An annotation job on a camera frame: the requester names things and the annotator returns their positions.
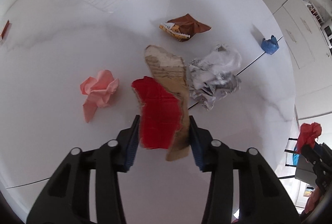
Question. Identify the torn red brown cardboard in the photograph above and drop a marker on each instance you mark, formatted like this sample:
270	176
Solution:
163	98

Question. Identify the red paper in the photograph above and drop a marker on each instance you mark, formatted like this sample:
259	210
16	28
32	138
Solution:
308	135

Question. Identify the crumpled newspaper ball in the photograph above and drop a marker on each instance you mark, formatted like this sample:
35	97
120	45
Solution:
212	77

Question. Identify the crumpled blue tape wad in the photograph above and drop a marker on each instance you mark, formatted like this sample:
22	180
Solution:
270	46

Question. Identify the crumpled pink paper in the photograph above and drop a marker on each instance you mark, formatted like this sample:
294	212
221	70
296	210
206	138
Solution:
98	91

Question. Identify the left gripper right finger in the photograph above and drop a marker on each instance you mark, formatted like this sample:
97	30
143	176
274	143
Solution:
262	197

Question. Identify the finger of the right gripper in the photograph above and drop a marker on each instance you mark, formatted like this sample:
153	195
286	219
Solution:
315	155

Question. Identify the brown snack wrapper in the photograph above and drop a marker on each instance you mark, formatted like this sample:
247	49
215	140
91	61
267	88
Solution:
184	28

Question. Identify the white cabinet wall unit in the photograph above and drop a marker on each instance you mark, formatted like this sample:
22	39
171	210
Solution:
303	26

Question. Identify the red and white box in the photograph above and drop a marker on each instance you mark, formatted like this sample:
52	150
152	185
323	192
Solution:
5	30

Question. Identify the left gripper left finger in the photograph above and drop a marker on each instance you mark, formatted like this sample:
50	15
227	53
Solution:
65	197

